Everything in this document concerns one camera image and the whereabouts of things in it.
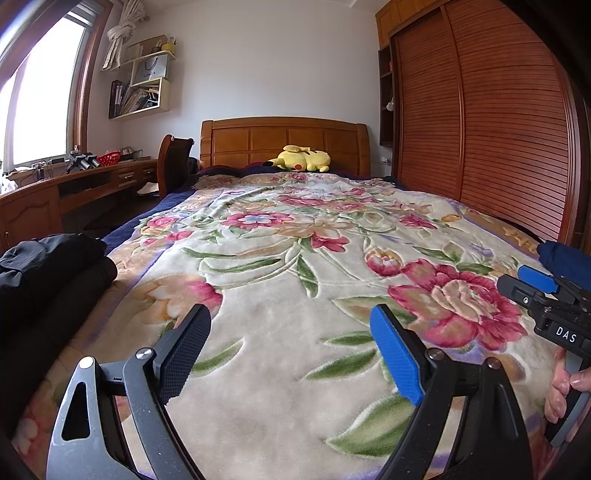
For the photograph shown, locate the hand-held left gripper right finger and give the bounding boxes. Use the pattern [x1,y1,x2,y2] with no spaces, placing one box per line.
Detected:
[369,303,527,480]

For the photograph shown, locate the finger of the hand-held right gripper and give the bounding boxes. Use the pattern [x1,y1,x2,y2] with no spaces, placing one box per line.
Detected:
[497,274,555,319]
[517,265,591,305]

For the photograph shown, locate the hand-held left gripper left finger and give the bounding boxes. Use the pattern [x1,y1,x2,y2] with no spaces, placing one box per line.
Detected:
[46,303,212,480]

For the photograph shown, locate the blue jacket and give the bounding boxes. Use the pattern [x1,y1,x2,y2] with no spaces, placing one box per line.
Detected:
[536,241,591,282]

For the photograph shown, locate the person's right hand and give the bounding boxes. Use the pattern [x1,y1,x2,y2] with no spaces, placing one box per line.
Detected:
[544,355,591,444]

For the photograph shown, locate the floral blanket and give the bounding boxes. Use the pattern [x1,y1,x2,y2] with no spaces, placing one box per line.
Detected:
[9,172,568,480]

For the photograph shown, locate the black folded garment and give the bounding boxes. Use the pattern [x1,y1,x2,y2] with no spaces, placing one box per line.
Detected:
[0,256,118,439]

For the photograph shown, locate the wooden slatted wardrobe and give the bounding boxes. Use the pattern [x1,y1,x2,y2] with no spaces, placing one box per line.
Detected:
[376,0,591,259]

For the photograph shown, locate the dark grey folded garment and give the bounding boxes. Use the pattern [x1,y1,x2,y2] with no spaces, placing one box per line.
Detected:
[0,233,108,305]

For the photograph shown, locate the dark pillow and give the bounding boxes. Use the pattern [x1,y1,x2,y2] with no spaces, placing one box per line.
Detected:
[196,161,273,178]

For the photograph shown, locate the wooden chair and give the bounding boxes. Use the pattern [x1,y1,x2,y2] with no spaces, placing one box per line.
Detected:
[158,134,195,199]

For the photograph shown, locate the wooden desk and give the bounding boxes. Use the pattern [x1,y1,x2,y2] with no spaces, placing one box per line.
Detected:
[0,157,160,252]

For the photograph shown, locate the yellow plush toy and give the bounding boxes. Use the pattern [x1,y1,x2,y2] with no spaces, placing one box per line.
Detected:
[268,145,332,174]

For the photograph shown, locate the black gadget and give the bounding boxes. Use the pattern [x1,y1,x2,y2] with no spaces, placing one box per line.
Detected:
[65,150,101,174]

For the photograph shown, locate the wooden bed headboard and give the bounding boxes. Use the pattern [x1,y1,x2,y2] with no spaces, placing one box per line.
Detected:
[199,117,372,178]

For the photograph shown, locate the row of books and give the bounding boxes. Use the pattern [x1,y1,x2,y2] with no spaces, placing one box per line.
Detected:
[122,85,160,114]

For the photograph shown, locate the black binders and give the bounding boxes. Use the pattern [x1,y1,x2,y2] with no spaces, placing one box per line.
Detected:
[109,80,124,118]

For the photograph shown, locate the white paper bag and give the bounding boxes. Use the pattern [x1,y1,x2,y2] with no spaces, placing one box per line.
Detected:
[131,55,169,86]

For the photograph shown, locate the window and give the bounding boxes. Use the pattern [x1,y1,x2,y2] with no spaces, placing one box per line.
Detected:
[0,0,114,171]

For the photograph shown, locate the knotted beige curtain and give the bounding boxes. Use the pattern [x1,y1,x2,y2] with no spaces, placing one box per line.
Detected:
[102,0,151,72]

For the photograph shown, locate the cream wall shelf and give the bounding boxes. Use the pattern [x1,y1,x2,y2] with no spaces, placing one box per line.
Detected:
[108,34,178,120]

